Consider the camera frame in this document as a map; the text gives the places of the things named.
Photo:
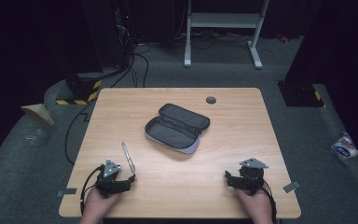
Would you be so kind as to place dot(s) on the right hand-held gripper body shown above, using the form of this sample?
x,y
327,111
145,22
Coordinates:
x,y
251,179

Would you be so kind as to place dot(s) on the open grey pencil case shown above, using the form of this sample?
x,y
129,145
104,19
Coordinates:
x,y
177,128

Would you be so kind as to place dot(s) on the person's right hand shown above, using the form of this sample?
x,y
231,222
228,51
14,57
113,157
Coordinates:
x,y
256,207

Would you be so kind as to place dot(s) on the beige cardboard piece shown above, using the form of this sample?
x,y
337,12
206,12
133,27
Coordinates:
x,y
38,112

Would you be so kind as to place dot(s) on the yellow black striped stand base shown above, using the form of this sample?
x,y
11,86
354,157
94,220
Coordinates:
x,y
80,93

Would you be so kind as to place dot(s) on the person's left hand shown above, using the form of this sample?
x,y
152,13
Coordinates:
x,y
98,207

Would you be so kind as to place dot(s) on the dark equipment rack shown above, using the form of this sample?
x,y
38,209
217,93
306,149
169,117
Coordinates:
x,y
108,31

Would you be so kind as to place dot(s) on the white plastic packet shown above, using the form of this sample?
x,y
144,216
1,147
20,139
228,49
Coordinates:
x,y
344,146

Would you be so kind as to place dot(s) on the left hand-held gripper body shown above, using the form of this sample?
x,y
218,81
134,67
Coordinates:
x,y
108,182

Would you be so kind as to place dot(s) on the grey tape strip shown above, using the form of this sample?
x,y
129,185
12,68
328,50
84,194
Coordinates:
x,y
66,192
291,187

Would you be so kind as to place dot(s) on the white metal stand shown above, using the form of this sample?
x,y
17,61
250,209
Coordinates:
x,y
223,20

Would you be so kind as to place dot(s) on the silver pen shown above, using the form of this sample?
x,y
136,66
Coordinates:
x,y
128,157

